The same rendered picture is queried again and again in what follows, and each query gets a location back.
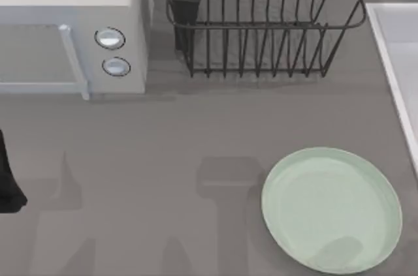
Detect large silver microwave knob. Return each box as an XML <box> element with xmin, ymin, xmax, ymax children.
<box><xmin>93</xmin><ymin>27</ymin><xmax>127</xmax><ymax>51</ymax></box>

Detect microwave glass door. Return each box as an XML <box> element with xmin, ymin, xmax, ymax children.
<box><xmin>0</xmin><ymin>23</ymin><xmax>90</xmax><ymax>100</ymax></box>

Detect pale green plate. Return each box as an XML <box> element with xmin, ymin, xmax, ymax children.
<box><xmin>261</xmin><ymin>147</ymin><xmax>404</xmax><ymax>275</ymax></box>

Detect dark wire dish rack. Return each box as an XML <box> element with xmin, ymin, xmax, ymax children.
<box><xmin>165</xmin><ymin>0</ymin><xmax>367</xmax><ymax>79</ymax></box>

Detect small silver microwave knob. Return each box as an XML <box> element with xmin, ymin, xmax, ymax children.
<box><xmin>101</xmin><ymin>56</ymin><xmax>132</xmax><ymax>78</ymax></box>

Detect pale microwave oven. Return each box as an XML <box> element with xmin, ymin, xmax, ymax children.
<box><xmin>0</xmin><ymin>0</ymin><xmax>154</xmax><ymax>100</ymax></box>

